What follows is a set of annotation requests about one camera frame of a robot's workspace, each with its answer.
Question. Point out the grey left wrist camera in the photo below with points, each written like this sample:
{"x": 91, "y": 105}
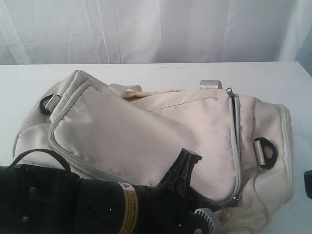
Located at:
{"x": 202, "y": 221}

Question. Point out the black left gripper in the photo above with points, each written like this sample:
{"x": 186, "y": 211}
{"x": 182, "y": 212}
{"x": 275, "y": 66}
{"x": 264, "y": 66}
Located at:
{"x": 162, "y": 209}

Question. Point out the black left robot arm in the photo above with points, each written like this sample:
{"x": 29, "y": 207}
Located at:
{"x": 42, "y": 200}

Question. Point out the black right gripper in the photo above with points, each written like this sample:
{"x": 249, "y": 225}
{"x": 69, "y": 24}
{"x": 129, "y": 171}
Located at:
{"x": 308, "y": 181}

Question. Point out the cream canvas duffel bag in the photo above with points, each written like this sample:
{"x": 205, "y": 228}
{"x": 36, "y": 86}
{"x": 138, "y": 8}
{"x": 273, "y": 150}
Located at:
{"x": 121, "y": 133}

